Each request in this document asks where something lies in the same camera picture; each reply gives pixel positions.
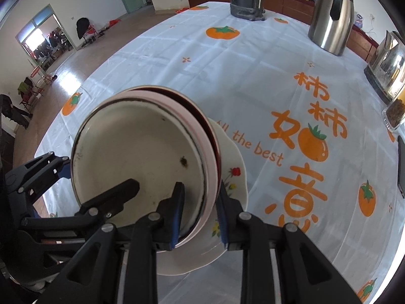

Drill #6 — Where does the red flower white plate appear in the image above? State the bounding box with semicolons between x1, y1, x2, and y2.
47;117;249;277

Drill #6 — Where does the white enamel bowl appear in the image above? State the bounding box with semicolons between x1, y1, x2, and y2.
71;98;205;243

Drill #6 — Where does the pink plastic bowl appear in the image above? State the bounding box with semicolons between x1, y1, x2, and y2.
120;89;218;248

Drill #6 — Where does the stainless steel bowl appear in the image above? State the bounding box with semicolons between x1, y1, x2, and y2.
130;85;222;193

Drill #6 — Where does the persimmon print tablecloth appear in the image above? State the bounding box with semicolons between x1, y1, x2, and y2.
36;2;404;303

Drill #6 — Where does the black chair with clothes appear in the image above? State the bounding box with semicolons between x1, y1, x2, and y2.
76;17;104;48

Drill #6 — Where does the black smartphone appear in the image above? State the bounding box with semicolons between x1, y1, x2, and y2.
397;136;405;198

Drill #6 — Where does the glass tea bottle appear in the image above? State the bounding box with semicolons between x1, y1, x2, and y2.
382;88;405;132

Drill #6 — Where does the steel electric kettle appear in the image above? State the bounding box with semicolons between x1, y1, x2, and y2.
364;31;405;105

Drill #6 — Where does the dark wood sideboard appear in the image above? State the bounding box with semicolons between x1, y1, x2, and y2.
188;0;378;62

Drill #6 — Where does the steel carafe black handle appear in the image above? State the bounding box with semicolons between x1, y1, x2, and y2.
308;0;354;56

